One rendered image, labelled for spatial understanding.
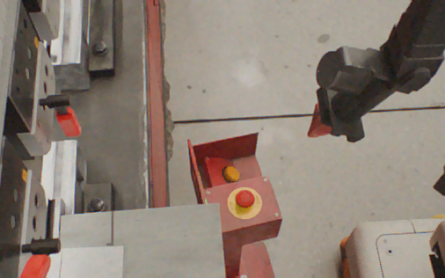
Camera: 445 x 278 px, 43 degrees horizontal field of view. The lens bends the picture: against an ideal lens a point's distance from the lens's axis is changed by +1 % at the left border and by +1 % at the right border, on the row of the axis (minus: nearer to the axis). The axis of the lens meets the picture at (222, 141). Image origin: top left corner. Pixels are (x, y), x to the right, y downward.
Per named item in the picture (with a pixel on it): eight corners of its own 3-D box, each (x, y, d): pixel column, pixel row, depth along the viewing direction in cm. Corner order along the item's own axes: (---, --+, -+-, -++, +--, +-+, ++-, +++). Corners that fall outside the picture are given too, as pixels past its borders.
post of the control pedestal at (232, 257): (239, 275, 177) (247, 213, 129) (222, 280, 176) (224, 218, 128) (235, 259, 179) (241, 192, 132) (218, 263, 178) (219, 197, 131)
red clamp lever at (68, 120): (83, 138, 82) (69, 102, 74) (55, 140, 82) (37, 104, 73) (84, 128, 83) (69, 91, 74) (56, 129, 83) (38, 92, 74)
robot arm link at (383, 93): (410, 90, 85) (402, 60, 88) (375, 80, 82) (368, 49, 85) (379, 113, 90) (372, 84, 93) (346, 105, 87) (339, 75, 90)
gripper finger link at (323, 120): (296, 144, 99) (328, 118, 92) (291, 110, 102) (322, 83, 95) (327, 149, 102) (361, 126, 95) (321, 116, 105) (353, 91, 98)
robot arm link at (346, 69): (437, 77, 79) (422, 30, 83) (374, 59, 74) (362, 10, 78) (379, 119, 88) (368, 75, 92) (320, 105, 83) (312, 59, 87)
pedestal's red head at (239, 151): (278, 237, 126) (287, 208, 111) (209, 253, 124) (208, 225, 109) (254, 161, 136) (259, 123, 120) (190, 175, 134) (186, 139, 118)
